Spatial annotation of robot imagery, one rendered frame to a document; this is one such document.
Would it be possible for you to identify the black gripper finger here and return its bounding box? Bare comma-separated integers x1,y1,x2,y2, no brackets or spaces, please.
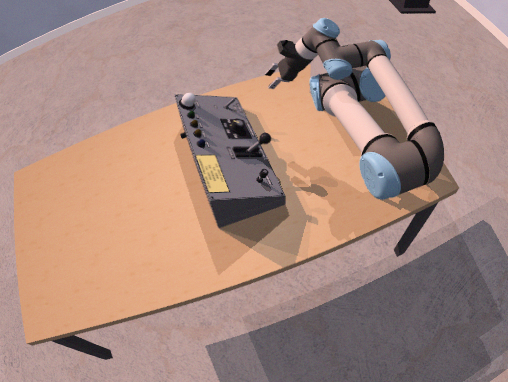
265,63,278,76
268,77,290,89

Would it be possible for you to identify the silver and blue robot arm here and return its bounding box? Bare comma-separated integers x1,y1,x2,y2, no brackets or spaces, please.
302,18,444,200

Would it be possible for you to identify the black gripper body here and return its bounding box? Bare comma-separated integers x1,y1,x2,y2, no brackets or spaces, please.
277,38,318,81

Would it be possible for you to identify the grey control panel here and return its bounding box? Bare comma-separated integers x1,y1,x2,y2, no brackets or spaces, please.
174,93,286,228

